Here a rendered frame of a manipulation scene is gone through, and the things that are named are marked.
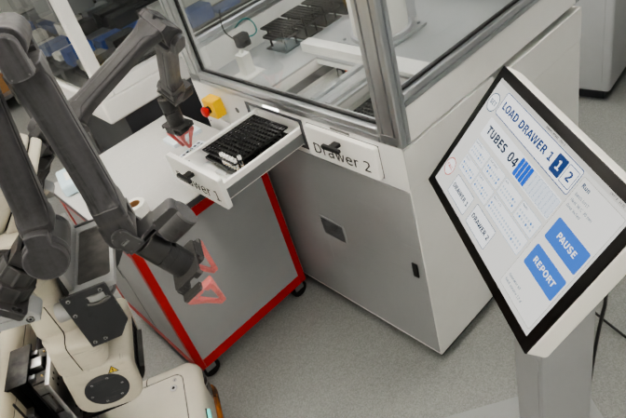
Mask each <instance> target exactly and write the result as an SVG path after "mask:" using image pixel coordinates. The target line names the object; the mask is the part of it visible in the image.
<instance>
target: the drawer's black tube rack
mask: <svg viewBox="0 0 626 418"><path fill-rule="evenodd" d="M245 122H246V123H245ZM248 123H249V124H248ZM269 123H270V124H269ZM272 124H273V125H272ZM287 128H288V127H287V126H284V125H281V124H279V123H277V122H274V121H271V120H268V119H265V118H263V117H261V116H258V115H252V116H250V117H249V118H247V119H246V120H244V121H243V122H241V123H240V124H239V125H237V126H236V127H234V128H232V129H231V130H229V131H228V132H226V134H224V135H223V136H221V137H220V138H218V139H217V140H216V141H214V142H212V143H211V144H209V145H208V146H207V147H209V148H211V149H213V150H215V151H217V152H219V153H220V152H223V153H225V154H226V155H230V156H233V157H234V158H236V160H238V158H237V155H241V160H238V161H239V163H240V162H241V161H243V164H244V166H245V165H247V164H248V163H249V162H251V161H252V160H254V158H255V157H257V156H258V155H260V154H261V153H263V152H264V151H265V150H267V149H268V148H269V147H271V146H272V145H274V144H275V143H276V142H278V141H279V140H281V139H282V138H284V137H285V136H286V135H288V134H289V133H286V132H284V130H286V129H287ZM233 130H234V131H233ZM227 134H228V135H227ZM230 135H231V136H230ZM216 144H217V145H216ZM219 145H220V146H219ZM212 147H213V148H212ZM215 148H216V149H215ZM205 157H206V159H207V160H209V161H211V162H212V163H214V164H217V165H219V166H221V167H223V168H225V169H227V170H230V171H232V172H234V173H235V172H237V170H236V169H232V168H231V167H229V166H227V165H224V163H223V161H222V160H221V159H219V158H217V157H215V156H213V155H210V154H208V155H206V156H205Z"/></svg>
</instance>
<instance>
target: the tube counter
mask: <svg viewBox="0 0 626 418"><path fill-rule="evenodd" d="M502 164H503V165H504V166H505V168H506V169H507V170H508V171H509V173H510V174H511V176H512V177H513V178H514V180H515V181H517V183H518V184H519V185H520V186H521V188H522V189H523V190H524V192H525V193H526V195H527V196H528V197H529V199H530V200H531V201H532V203H533V204H534V205H535V206H536V208H537V209H538V211H539V212H540V213H541V215H542V216H543V217H544V219H545V220H547V219H548V218H549V217H550V215H551V214H552V213H553V212H554V210H555V209H556V208H557V207H558V205H559V204H560V203H561V202H562V200H561V199H560V197H559V196H558V195H557V194H555V192H554V191H553V190H552V189H551V187H550V186H549V185H548V184H547V183H546V181H545V180H544V179H543V178H542V177H541V175H540V174H539V173H538V172H537V170H536V169H535V168H534V167H533V166H532V164H531V163H530V162H529V161H528V160H527V158H526V157H525V156H524V155H523V153H522V152H521V151H520V150H519V149H518V148H517V146H516V145H514V147H513V148H512V149H511V151H510V152H509V154H508V155H507V157H506V158H505V159H504V161H503V162H502Z"/></svg>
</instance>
